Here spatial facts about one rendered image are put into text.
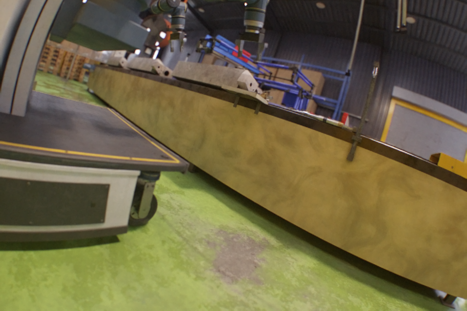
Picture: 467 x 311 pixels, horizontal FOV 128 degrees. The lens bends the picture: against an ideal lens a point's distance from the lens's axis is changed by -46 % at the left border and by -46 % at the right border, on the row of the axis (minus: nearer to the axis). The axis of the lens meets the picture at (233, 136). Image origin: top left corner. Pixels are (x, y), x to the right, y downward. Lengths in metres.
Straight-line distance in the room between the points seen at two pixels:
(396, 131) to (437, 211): 10.64
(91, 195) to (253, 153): 1.13
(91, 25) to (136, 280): 0.81
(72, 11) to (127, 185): 0.66
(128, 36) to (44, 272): 0.79
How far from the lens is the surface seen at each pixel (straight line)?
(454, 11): 11.75
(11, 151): 0.60
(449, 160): 1.43
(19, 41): 0.87
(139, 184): 0.93
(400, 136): 11.96
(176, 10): 1.67
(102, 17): 0.73
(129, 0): 0.80
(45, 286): 0.72
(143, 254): 0.85
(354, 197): 1.31
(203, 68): 2.09
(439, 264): 1.57
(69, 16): 0.87
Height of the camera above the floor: 0.58
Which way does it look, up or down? 4 degrees down
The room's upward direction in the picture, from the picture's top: 20 degrees clockwise
